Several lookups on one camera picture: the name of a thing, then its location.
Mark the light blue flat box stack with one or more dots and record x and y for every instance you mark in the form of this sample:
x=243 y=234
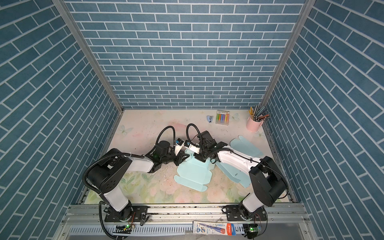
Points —
x=238 y=160

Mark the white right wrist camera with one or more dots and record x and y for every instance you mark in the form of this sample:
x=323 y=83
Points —
x=191 y=147

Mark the white red blue package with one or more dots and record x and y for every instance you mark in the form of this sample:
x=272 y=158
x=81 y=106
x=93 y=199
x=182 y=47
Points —
x=222 y=229

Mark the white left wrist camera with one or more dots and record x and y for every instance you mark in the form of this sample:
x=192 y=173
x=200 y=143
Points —
x=180 y=145

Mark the metal base rail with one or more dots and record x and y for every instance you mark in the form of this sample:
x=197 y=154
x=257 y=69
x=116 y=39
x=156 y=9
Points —
x=187 y=213

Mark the pink metal pencil bucket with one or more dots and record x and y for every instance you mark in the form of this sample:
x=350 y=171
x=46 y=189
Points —
x=253 y=126

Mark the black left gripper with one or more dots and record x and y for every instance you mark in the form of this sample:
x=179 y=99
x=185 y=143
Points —
x=179 y=157

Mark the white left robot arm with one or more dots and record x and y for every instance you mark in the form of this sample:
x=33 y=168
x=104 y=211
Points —
x=104 y=175

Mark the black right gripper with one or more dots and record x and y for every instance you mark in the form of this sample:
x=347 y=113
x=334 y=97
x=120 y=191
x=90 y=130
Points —
x=197 y=156

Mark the light blue paper box sheet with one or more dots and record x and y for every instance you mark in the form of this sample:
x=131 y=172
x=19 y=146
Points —
x=193 y=173

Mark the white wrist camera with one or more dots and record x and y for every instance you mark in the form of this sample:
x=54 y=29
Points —
x=180 y=145
x=191 y=147

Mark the pack of coloured highlighters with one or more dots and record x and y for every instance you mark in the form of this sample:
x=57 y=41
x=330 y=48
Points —
x=222 y=117

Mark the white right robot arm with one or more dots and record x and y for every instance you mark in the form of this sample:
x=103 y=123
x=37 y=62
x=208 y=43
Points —
x=266 y=178

